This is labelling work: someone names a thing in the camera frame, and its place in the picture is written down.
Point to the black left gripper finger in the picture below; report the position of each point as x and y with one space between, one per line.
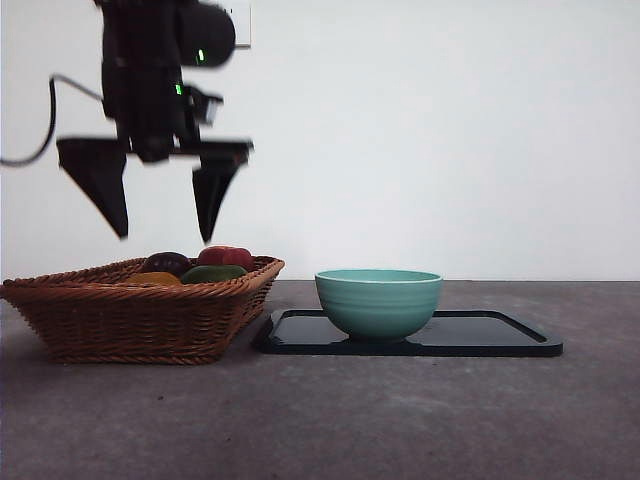
212 195
105 185

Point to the brown kiwi fruit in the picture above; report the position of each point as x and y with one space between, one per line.
155 279

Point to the teal ribbed bowl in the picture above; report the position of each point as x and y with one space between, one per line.
378 310

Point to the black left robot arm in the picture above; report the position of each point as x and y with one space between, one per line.
200 25

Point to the red fruit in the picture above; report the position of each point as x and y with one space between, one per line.
225 256

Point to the green avocado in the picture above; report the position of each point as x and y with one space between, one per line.
215 275

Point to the dark purple fruit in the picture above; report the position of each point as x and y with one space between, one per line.
165 262

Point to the brown wicker basket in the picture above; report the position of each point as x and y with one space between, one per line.
125 325

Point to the black rectangular tray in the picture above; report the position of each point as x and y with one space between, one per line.
475 345

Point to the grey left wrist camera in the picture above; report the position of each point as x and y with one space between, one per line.
212 107

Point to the white wall socket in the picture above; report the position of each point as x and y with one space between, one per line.
245 25

